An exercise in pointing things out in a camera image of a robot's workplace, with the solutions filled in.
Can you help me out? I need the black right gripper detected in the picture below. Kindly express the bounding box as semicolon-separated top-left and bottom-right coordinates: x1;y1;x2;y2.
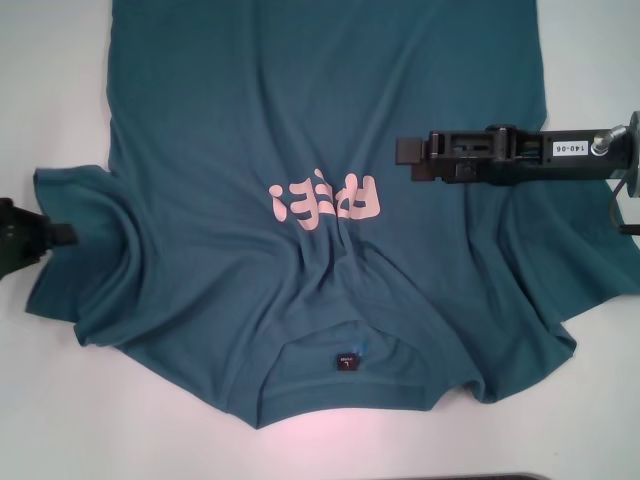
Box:
394;123;633;186

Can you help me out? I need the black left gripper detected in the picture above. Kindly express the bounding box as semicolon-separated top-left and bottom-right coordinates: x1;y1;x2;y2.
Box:
0;197;79;281

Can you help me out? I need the teal t-shirt with pink print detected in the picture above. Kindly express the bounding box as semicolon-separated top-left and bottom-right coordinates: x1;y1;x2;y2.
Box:
27;0;640;431

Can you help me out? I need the right gripper cable with connector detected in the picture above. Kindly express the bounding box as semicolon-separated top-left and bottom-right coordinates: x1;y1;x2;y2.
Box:
589;124;640;236

